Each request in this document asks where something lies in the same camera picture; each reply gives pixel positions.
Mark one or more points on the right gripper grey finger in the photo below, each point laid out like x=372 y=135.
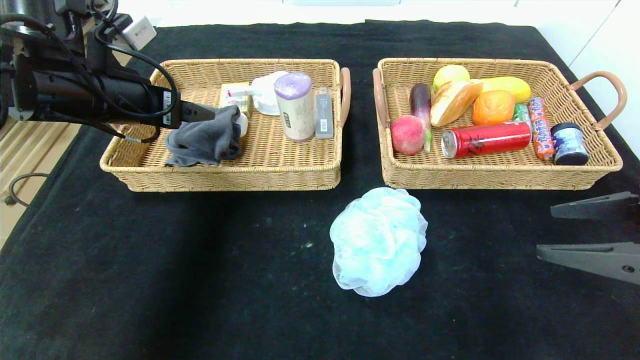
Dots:
x=595 y=257
x=600 y=206

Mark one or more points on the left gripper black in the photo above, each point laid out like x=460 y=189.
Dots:
x=168 y=108

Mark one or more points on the grey cloth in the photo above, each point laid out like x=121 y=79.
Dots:
x=205 y=142

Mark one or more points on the purple trash bag roll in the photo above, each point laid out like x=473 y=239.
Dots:
x=296 y=112

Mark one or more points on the green gum box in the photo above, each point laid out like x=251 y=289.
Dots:
x=521 y=113

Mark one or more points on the red soda can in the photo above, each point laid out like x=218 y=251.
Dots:
x=485 y=140

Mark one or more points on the orange fruit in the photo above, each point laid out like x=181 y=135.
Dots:
x=493 y=108

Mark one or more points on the croissant bread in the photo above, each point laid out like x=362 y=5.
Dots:
x=452 y=104

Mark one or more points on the light blue bath sponge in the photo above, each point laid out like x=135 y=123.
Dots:
x=377 y=245

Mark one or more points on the wicker basket holding toiletries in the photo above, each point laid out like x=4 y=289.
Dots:
x=280 y=160

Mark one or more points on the wicker basket holding food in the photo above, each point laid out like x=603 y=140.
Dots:
x=480 y=170

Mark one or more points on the small pale printed box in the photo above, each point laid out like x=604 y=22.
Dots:
x=235 y=95

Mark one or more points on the white soap bar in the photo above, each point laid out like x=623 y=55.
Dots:
x=243 y=125

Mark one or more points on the dark blue jar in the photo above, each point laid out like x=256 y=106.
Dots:
x=568 y=146

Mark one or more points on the white round bowl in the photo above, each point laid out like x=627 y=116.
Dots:
x=264 y=97

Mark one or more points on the orange sausage snack tube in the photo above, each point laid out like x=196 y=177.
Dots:
x=541 y=130

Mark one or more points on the grey rectangular stick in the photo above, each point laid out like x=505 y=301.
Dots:
x=324 y=117

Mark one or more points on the black table cloth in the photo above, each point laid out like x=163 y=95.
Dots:
x=200 y=260

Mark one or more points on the yellow oblong mango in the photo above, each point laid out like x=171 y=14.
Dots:
x=507 y=86

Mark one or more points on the gold wheeled rack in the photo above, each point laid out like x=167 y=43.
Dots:
x=30 y=150

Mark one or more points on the yellow lemon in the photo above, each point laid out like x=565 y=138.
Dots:
x=450 y=75

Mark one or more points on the pink peach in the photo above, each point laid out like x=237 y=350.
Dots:
x=407 y=135

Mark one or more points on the purple eggplant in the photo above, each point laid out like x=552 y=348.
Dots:
x=421 y=102

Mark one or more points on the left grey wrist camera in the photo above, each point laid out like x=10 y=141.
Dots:
x=140 y=31

